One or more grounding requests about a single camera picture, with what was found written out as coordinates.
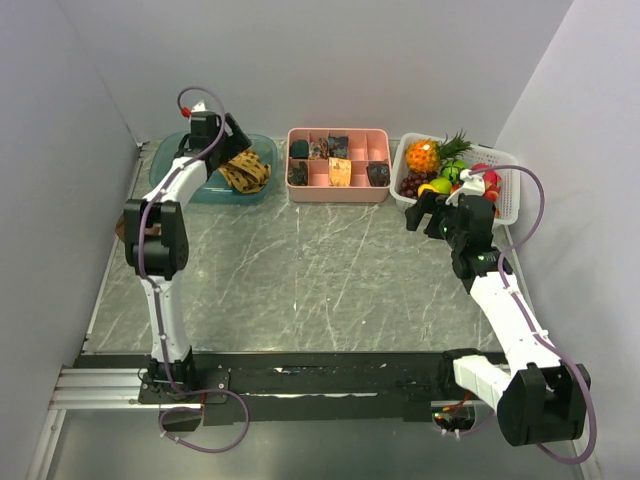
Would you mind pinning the orange toy pineapple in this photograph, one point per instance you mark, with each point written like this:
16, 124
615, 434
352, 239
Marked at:
428, 156

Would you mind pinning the yellow beetle print tie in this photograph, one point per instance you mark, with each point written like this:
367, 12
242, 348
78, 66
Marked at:
246, 173

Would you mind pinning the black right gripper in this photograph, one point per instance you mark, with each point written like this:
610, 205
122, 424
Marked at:
424, 204

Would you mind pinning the pink toy dragon fruit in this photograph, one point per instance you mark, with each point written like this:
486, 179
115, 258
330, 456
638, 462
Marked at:
492, 181

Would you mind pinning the teal transparent plastic tub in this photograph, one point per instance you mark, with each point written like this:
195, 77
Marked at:
216, 190

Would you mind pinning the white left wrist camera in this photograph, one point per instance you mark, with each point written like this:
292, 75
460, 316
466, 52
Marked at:
198, 107

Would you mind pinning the dark green rolled tie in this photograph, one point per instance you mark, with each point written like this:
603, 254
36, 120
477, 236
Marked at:
299, 149

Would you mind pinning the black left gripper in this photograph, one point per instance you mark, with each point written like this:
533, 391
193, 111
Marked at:
238, 142

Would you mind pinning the lime green toy fruit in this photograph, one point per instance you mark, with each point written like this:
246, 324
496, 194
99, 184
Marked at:
442, 185

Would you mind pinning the pink divided organizer box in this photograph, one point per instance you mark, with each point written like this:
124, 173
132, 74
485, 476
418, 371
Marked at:
365, 145

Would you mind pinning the black aluminium mounting rail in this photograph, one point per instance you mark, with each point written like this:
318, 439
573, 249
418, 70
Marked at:
271, 386

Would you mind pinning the white plastic fruit basket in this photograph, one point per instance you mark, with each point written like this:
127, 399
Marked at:
508, 201

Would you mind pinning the black rolled tie left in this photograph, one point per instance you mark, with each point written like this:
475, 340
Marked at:
298, 174

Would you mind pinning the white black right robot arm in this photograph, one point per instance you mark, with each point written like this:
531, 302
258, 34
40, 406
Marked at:
539, 397

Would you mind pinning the blue patterned rolled tie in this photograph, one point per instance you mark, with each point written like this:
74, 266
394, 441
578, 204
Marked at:
338, 147

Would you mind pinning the dark rolled tie right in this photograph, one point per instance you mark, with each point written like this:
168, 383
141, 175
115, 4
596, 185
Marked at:
378, 173

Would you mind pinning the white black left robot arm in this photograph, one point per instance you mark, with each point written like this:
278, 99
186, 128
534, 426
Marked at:
157, 246

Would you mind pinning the purple toy grapes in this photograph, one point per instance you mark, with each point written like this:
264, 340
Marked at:
409, 186

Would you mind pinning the multicolour patterned rolled tie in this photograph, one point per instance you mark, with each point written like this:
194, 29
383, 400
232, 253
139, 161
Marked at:
318, 149

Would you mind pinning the yellow toy mango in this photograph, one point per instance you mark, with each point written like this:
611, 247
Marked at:
425, 188

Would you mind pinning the yellow rolled tie in box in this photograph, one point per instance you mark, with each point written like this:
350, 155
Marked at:
339, 172

